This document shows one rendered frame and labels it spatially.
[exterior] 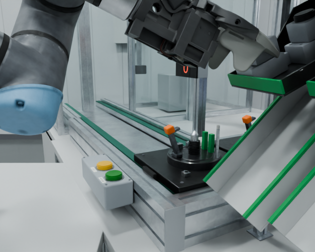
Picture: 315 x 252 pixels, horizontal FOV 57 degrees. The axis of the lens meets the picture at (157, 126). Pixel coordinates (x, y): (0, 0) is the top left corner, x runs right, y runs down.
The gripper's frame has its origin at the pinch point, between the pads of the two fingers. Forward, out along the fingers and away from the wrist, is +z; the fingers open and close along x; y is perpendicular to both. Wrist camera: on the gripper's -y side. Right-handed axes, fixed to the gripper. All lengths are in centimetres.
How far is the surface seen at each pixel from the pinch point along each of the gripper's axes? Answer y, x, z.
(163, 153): 27.0, -33.4, 8.2
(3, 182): 56, -53, -28
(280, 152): 13.5, 1.4, 12.0
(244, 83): 5.7, -0.1, 0.4
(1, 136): 161, -426, -60
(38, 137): 139, -409, -13
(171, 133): 20.0, -23.4, 3.4
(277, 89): 5.8, 7.7, 0.5
